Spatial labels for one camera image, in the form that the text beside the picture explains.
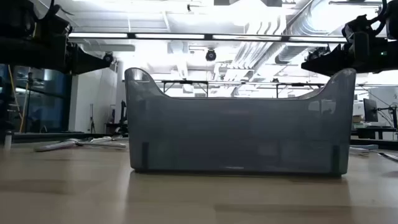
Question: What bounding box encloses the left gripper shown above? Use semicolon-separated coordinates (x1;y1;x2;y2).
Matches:
0;34;113;75

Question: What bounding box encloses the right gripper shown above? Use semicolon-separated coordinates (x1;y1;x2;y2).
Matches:
300;30;398;77

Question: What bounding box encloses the dark grey plastic bin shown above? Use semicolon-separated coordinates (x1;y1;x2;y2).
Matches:
124;67;357;177

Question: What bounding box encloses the black ceiling spotlight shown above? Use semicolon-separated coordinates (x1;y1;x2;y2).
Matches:
307;46;330;60

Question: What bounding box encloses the black computer monitor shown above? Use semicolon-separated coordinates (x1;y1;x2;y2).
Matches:
363;98;379;123

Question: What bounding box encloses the small black tripod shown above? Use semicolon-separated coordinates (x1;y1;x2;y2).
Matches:
89;103;96;134

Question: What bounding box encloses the black background desk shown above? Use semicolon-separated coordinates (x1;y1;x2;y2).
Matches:
351;126;398;140

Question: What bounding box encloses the overhead light bar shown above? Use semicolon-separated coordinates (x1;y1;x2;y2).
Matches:
67;30;349;44

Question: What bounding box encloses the small white bottle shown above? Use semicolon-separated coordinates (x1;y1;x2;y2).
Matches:
3;129;13;150

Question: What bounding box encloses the silver ceiling air duct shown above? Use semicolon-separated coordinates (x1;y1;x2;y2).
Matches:
275;0;346;65

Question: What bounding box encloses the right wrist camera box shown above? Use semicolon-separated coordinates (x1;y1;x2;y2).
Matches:
341;14;379;43

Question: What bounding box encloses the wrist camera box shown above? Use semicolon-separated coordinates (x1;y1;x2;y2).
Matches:
341;14;379;43
30;4;73;40

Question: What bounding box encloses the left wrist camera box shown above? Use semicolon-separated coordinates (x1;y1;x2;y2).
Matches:
30;4;73;40

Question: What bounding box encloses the black aluminium table frame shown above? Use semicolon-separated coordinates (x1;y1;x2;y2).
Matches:
12;132;398;151

